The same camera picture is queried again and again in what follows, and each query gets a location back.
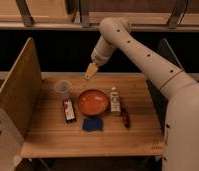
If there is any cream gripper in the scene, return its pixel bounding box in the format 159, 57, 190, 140
85, 36, 116, 80

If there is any white bottle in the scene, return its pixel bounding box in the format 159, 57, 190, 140
110, 87, 121, 116

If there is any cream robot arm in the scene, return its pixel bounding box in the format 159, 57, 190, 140
85, 18, 199, 171

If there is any orange bowl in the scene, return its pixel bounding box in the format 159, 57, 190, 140
77, 89, 109, 116

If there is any clear plastic cup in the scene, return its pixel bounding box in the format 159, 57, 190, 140
54, 80, 71, 99

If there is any left wooden side panel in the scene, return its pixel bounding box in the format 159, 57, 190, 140
0, 38, 42, 142

